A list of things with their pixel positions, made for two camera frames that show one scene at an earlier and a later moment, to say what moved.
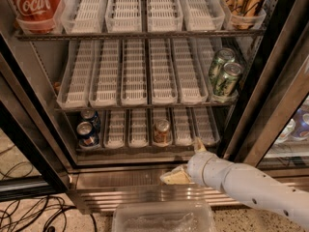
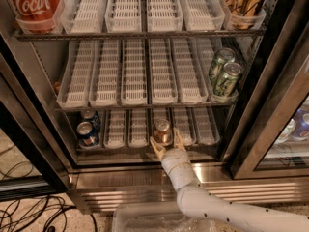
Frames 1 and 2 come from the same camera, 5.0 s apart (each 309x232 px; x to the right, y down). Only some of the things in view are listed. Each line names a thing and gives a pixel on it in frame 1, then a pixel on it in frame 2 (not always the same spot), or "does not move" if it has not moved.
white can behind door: (289, 130) does not move
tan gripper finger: (199, 145) → (178, 140)
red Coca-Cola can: (36, 6) does not move
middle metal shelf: (143, 107) does not move
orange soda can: (162, 131) does not move
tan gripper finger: (177, 176) → (160, 150)
